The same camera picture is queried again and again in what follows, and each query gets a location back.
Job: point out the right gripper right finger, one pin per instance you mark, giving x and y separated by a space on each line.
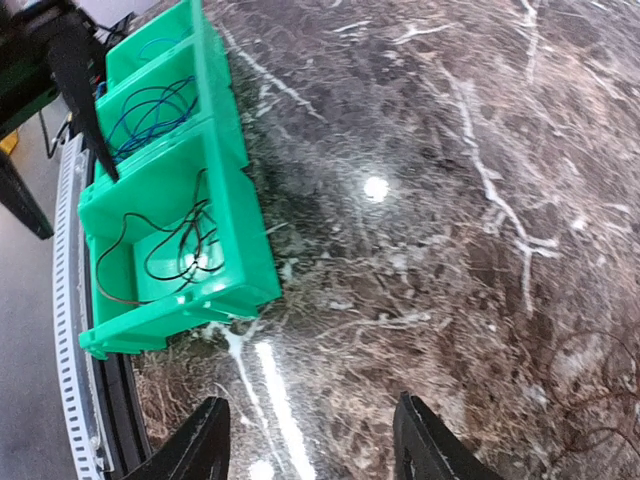
425 448

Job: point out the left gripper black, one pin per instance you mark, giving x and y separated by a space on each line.
45 52

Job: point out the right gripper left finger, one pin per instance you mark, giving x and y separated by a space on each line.
199 449

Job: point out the yellow bin in background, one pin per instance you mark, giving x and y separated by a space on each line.
9 143

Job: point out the left green plastic bin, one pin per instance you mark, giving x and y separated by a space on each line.
182 25

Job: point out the green plastic bin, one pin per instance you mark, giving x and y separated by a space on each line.
164 101
178 241
182 25

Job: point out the middle green plastic bin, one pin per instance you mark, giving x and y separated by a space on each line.
164 101

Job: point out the right green plastic bin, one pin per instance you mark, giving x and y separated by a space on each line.
178 241

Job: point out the black front rail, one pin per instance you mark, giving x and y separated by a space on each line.
124 439

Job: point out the white slotted cable duct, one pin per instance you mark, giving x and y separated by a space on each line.
77 384

